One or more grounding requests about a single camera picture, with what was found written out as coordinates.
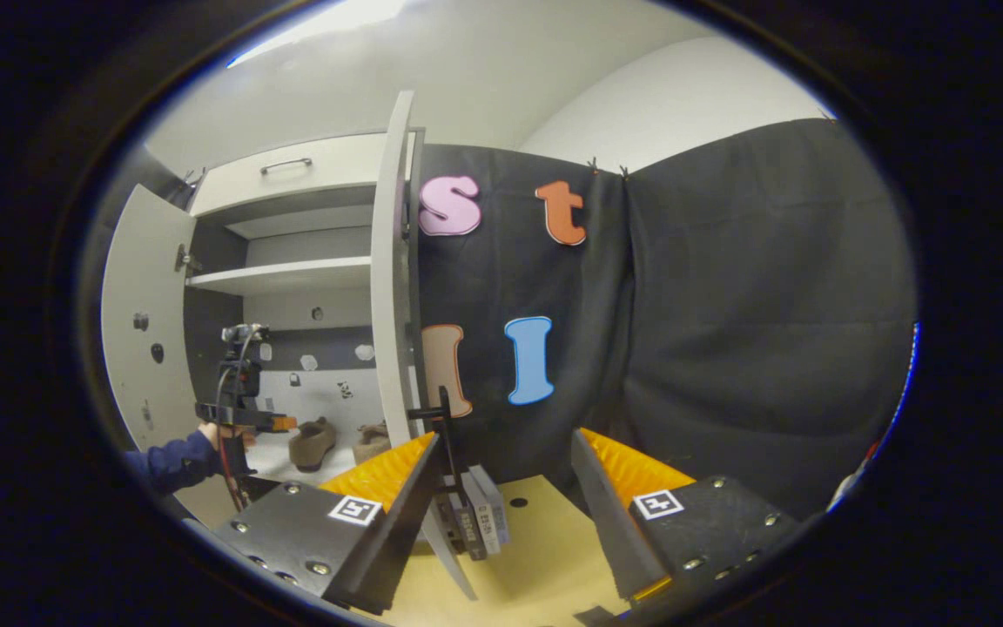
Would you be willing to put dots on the metal door hinge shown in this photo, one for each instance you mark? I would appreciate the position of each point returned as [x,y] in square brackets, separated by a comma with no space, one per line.
[184,259]

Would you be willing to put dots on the ceiling light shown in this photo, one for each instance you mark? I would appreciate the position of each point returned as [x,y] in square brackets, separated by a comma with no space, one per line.
[336,22]

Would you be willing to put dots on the white shoe cabinet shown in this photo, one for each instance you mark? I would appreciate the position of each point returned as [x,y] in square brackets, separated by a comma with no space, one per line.
[310,309]

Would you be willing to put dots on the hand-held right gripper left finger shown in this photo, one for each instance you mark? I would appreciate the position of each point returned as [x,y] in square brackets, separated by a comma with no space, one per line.
[397,540]

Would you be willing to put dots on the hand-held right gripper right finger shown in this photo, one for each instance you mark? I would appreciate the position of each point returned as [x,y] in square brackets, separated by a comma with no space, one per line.
[610,531]

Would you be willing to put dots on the brown fuzzy slipper shoe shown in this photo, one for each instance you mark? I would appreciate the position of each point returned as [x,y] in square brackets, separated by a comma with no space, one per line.
[312,446]
[371,444]

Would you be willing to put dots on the white shoe cabinet door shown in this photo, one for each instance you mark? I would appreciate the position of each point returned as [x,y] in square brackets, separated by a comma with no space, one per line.
[140,287]
[388,305]

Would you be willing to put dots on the white cabinet shelf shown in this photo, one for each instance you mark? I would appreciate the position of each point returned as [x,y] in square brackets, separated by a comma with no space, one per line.
[292,274]
[345,470]

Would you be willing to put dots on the white cabinet drawer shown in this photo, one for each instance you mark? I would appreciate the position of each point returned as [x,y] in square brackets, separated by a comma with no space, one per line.
[336,170]

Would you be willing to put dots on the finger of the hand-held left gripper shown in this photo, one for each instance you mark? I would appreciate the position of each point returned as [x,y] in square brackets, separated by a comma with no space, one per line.
[277,424]

